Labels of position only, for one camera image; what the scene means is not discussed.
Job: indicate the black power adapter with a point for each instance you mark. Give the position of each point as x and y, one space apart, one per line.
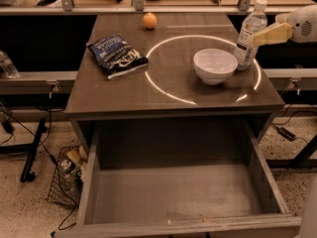
286 134

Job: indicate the open grey top drawer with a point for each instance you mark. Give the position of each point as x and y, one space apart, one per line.
202 177

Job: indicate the metal can in basket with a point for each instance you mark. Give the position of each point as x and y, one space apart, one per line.
67 166

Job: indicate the grey wooden cabinet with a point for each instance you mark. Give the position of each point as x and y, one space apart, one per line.
168 85

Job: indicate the clear plastic water bottle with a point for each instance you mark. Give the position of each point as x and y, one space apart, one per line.
245 51

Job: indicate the orange fruit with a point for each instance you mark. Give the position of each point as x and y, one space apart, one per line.
150 21

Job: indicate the blue chip bag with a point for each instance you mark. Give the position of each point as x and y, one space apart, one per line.
116 57

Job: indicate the clear bottle at left edge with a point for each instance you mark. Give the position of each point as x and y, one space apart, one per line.
7 65

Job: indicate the black table leg stand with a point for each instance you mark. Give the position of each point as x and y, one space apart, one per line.
30 149

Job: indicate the white bowl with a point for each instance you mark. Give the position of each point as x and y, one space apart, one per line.
214 66

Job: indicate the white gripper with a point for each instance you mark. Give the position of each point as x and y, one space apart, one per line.
302 24

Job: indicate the black wire basket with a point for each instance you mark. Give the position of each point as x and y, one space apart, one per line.
65 189

